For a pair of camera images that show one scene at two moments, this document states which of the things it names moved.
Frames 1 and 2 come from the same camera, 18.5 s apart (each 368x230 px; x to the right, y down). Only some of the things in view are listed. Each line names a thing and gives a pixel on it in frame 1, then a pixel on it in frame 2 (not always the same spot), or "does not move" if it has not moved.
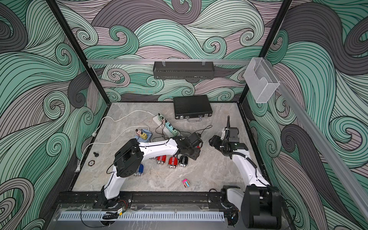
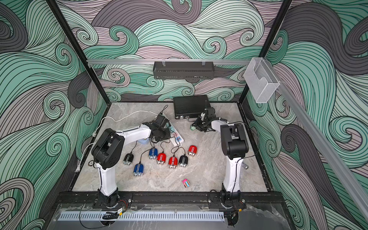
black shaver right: [183, 161] does not move
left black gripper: [196, 155] to [167, 131]
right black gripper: [214, 141] to [197, 124]
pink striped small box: [186, 183] does not move
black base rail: [144, 201] does not move
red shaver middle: [172, 162] does not move
